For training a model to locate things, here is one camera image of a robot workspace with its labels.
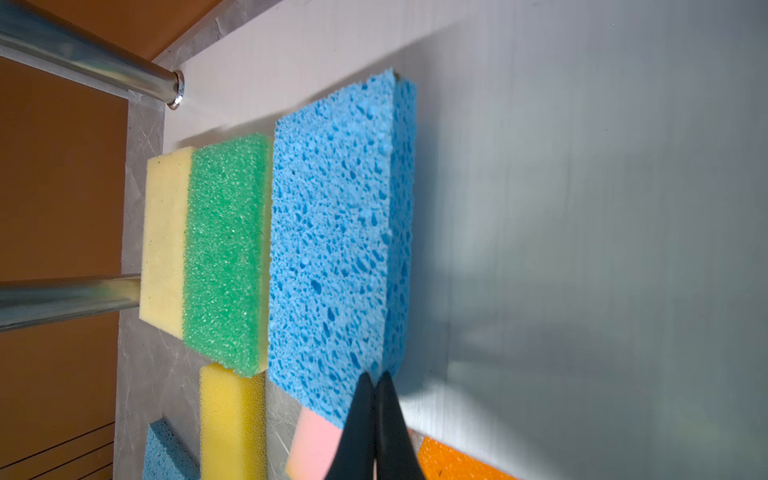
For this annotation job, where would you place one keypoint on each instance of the pink sponge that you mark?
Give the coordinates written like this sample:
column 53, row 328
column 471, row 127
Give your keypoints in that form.
column 313, row 448

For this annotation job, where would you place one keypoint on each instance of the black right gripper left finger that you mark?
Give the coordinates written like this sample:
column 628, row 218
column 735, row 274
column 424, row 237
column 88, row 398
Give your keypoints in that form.
column 354, row 458

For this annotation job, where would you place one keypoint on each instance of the white two-tier shelf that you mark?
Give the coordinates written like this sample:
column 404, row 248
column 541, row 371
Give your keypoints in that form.
column 589, row 293

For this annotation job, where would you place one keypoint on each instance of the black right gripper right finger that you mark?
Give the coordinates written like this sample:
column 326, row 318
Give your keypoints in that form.
column 395, row 456

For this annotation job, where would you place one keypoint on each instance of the blue sponge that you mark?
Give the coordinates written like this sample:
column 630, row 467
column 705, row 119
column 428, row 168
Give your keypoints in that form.
column 341, row 242
column 165, row 457

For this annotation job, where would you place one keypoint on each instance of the pale yellow sponge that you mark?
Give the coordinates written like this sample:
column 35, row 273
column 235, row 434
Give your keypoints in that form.
column 165, row 219

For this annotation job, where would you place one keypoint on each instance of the orange sponge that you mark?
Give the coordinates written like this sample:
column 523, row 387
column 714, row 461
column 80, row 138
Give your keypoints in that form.
column 439, row 461

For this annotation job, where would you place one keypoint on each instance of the green sponge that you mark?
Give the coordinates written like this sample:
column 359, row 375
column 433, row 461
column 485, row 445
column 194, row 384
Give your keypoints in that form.
column 226, row 256

